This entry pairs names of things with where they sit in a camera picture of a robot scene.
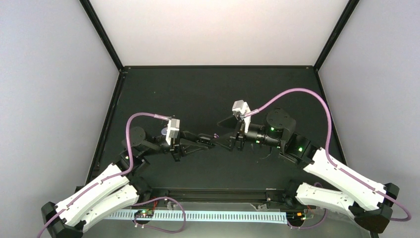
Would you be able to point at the right electronics board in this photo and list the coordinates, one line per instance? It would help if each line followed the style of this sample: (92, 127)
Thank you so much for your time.
(298, 216)

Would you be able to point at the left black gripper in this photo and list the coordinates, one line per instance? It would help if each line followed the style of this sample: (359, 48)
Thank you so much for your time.
(178, 145)

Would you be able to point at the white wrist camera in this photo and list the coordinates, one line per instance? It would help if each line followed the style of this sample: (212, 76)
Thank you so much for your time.
(240, 108)
(172, 130)

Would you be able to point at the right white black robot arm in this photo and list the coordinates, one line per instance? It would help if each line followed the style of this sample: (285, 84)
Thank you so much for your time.
(367, 202)

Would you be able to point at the black frame post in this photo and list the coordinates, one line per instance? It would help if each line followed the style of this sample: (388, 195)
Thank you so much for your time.
(94, 19)
(337, 30)

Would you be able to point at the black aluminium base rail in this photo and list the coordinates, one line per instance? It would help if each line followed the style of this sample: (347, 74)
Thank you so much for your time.
(224, 195)

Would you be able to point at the right black frame post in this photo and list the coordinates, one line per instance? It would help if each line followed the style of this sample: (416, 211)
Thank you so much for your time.
(337, 30)

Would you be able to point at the white slotted cable duct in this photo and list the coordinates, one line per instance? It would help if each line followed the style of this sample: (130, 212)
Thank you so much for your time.
(206, 216)

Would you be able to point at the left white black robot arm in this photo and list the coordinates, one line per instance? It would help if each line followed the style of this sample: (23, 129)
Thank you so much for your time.
(120, 184)

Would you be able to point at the left black frame post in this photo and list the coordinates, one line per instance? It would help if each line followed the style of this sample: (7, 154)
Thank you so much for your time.
(94, 19)

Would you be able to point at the electronics board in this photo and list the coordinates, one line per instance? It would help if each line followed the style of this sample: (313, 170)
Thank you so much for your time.
(298, 216)
(144, 214)

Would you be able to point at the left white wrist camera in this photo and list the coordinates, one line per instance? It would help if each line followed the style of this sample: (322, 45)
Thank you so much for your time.
(172, 130)

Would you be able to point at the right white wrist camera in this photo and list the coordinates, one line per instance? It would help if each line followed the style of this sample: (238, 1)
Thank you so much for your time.
(240, 108)

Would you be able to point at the left electronics board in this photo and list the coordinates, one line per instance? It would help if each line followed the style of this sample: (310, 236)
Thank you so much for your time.
(144, 214)

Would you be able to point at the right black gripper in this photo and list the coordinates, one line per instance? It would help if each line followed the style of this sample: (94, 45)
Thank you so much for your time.
(238, 125)

